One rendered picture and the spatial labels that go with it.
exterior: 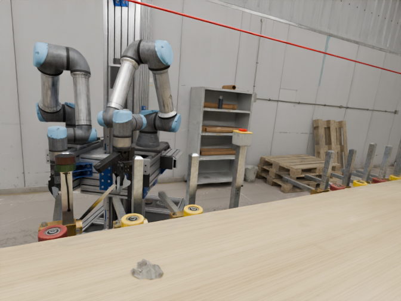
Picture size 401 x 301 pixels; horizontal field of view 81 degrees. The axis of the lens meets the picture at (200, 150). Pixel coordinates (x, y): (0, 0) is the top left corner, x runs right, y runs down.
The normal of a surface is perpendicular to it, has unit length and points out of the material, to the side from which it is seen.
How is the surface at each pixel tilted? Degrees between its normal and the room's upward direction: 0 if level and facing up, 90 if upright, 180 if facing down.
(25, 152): 90
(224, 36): 90
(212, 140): 90
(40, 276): 0
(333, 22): 90
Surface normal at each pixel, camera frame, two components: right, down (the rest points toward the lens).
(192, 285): 0.08, -0.97
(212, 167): 0.41, 0.22
